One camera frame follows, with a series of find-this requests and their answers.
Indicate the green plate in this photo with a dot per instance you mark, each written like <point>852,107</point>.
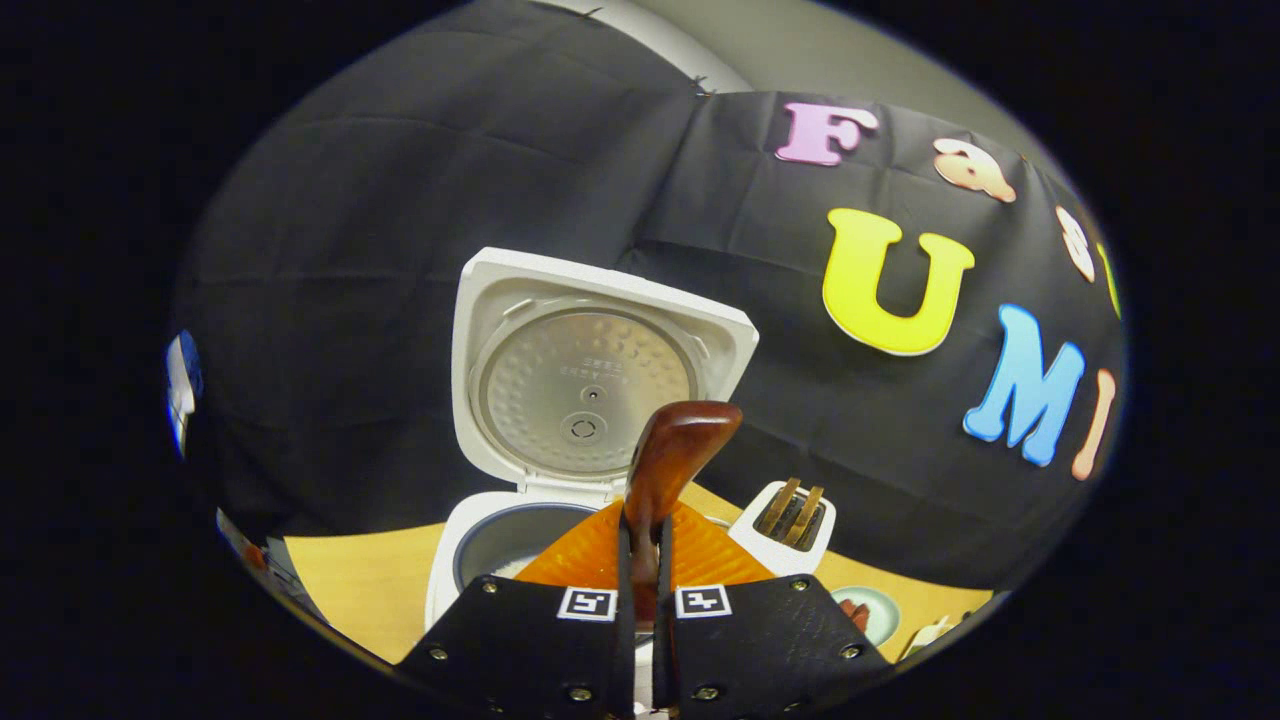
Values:
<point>882,615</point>

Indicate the brown wooden spoon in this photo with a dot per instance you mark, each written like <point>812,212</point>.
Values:
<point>670,460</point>

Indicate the brown bread slice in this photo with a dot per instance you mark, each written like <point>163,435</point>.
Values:
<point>805,518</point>
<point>775,507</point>

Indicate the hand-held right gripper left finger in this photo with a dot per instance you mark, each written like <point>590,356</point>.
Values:
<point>520,650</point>

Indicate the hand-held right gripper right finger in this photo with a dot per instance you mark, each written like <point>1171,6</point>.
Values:
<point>770,650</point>

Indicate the white rice cooker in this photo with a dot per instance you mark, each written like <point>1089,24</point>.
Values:
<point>590,380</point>

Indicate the red meat slice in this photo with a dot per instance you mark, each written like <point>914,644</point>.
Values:
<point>855,612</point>

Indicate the white toaster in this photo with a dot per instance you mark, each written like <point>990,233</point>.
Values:
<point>760,550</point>

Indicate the black backdrop cloth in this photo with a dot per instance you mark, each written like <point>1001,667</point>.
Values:
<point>400,250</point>

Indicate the white divided dish of beans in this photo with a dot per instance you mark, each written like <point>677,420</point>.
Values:
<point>930,635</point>

